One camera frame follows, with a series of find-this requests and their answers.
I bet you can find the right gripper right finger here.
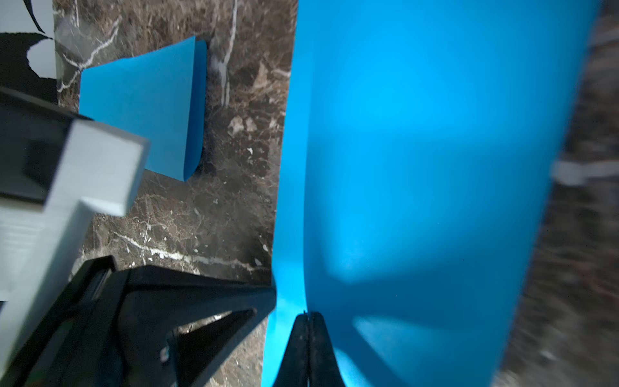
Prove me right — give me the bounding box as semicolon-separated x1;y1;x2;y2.
309;312;345;387

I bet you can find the cyan paper sheet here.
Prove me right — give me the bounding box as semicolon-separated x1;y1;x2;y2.
262;1;601;386
79;37;208;182

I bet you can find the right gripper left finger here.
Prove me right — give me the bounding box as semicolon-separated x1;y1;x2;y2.
273;314;309;387

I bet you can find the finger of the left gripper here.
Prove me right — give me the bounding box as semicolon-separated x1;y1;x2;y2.
1;256;276;386

